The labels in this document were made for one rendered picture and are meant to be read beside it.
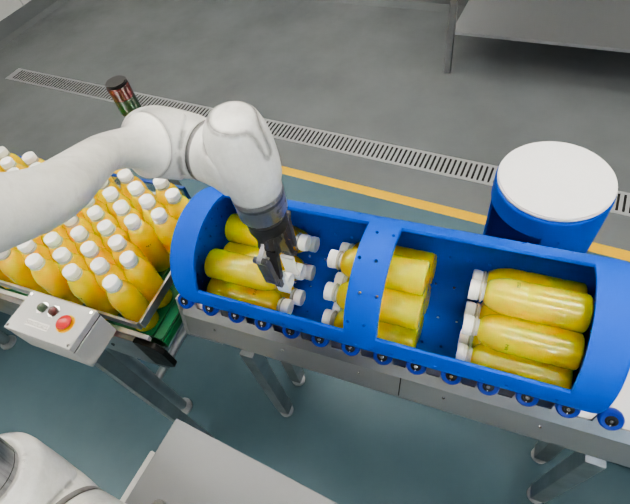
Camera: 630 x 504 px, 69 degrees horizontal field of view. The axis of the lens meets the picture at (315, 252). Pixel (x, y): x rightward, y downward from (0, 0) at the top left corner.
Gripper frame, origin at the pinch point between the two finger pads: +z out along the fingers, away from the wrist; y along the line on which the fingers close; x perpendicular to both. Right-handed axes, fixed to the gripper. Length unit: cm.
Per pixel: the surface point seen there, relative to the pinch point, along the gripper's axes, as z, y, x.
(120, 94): -10, 39, 66
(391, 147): 113, 166, 22
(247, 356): 51, -4, 23
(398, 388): 27.0, -7.8, -26.5
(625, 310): -10, 2, -60
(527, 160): 10, 55, -45
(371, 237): -9.8, 6.7, -17.4
